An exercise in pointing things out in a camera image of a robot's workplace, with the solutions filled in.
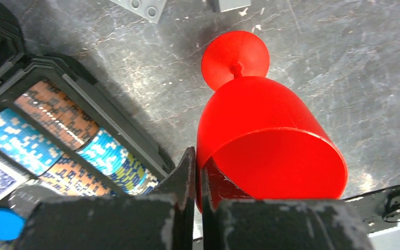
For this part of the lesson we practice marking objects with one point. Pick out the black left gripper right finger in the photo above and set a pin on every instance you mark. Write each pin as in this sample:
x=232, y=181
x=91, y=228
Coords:
x=233, y=220

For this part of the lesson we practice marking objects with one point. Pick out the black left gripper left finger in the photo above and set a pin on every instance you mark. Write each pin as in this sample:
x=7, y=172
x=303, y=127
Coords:
x=161, y=219

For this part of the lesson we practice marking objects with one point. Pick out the red plastic wine glass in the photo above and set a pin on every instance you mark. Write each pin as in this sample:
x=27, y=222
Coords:
x=256, y=138

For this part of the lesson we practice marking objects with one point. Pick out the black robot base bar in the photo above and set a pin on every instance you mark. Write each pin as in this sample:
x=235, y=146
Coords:
x=379, y=210

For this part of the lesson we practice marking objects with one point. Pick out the blue poker chip row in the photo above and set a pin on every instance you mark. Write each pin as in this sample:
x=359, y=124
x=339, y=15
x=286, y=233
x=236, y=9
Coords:
x=119, y=165

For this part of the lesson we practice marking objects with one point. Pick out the blue round chip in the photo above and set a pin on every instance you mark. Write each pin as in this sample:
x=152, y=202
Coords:
x=11, y=224

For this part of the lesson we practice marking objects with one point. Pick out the orange poker chip row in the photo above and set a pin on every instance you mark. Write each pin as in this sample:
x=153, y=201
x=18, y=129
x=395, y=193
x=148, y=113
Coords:
x=58, y=113

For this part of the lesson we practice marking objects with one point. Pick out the grey toy brick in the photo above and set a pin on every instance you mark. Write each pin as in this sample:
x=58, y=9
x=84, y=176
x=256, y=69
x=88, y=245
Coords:
x=148, y=9

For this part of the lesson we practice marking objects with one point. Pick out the black poker chip case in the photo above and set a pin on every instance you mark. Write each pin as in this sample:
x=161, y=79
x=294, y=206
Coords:
x=24, y=143

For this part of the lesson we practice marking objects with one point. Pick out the grey toy column piece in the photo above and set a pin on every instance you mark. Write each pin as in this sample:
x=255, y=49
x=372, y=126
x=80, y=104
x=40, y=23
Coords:
x=228, y=5

